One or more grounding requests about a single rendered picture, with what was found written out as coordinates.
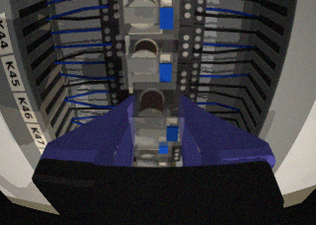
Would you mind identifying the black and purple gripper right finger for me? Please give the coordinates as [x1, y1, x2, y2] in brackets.
[181, 95, 276, 169]

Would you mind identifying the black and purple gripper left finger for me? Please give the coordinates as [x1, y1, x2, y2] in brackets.
[40, 96, 134, 167]

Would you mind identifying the grey flat mounting plate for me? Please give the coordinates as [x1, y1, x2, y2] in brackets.
[55, 0, 253, 167]

